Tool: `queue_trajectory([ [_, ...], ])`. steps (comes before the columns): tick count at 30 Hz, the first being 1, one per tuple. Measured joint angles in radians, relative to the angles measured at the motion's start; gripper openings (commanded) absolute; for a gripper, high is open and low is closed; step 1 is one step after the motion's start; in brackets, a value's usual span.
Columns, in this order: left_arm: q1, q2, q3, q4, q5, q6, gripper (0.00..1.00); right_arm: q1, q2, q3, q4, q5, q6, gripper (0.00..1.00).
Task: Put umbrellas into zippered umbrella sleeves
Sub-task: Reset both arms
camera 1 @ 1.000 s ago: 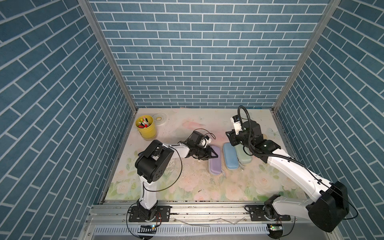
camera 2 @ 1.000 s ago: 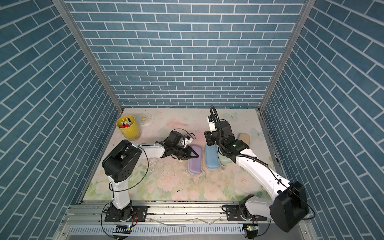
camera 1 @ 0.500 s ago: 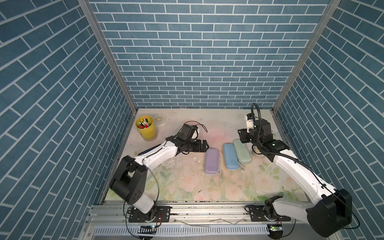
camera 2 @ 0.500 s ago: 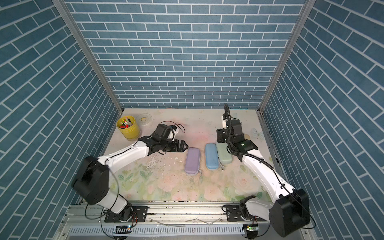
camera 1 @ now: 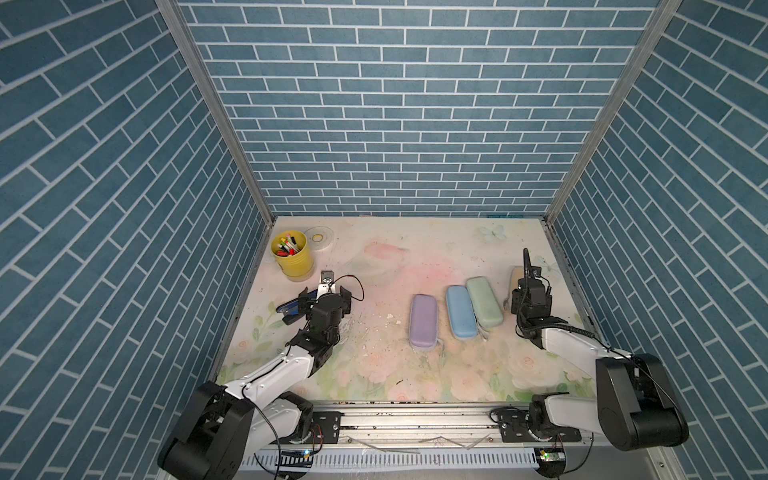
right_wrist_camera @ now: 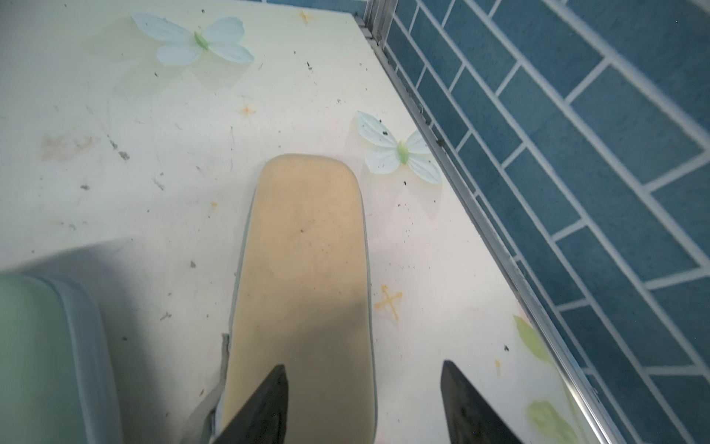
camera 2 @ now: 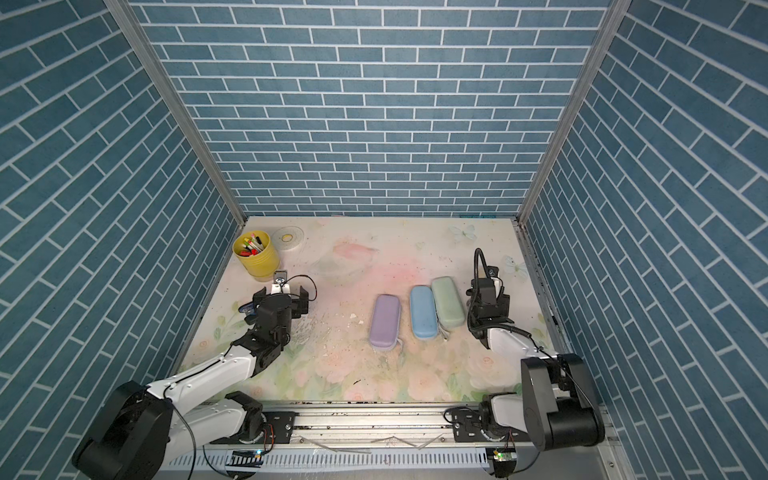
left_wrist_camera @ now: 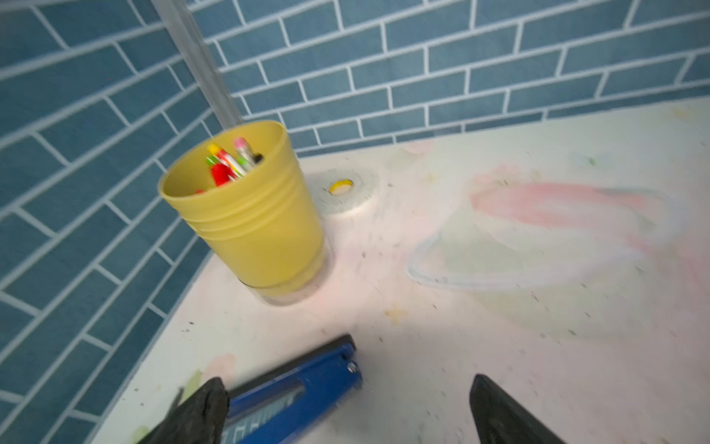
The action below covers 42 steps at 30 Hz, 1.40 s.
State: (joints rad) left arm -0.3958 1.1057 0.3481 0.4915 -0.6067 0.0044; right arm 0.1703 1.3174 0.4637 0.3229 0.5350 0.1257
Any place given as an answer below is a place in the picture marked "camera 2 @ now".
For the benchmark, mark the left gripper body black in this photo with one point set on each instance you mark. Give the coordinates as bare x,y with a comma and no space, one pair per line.
298,308

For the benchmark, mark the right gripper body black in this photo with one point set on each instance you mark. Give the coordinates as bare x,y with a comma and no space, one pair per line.
503,306

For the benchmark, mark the mint green umbrella case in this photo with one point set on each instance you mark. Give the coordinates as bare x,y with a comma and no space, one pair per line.
448,304

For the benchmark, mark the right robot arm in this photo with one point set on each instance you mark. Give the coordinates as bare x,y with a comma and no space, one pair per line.
557,406

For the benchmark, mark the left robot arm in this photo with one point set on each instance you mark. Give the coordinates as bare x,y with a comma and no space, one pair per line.
140,427

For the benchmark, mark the yellow cup with markers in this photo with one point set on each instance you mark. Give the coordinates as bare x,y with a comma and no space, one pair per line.
257,254

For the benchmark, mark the clear tape roll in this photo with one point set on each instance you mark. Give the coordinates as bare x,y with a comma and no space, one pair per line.
288,238

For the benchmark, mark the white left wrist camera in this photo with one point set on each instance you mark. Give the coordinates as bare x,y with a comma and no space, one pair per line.
280,280

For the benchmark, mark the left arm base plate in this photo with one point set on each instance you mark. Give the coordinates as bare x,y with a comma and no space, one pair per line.
271,428

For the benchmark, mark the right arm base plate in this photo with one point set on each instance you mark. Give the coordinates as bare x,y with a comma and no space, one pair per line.
468,426

